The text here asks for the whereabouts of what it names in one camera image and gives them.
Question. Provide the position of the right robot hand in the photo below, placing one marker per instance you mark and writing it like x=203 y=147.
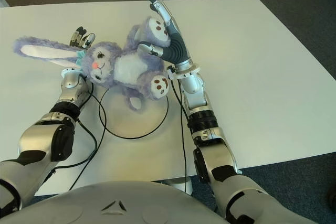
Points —
x=178 y=48

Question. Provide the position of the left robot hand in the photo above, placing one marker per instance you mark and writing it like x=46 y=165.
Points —
x=80 y=37

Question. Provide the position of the purple plush bunny doll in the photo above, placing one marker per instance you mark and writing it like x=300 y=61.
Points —
x=126 y=66

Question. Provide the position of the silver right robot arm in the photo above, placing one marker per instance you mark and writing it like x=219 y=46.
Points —
x=218 y=155

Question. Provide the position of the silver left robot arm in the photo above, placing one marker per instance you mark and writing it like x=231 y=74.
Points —
x=39 y=140

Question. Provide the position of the grey robot torso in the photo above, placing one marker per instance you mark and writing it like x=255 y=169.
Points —
x=118 y=203

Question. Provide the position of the silver table frame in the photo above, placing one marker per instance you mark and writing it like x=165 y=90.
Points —
x=170 y=182

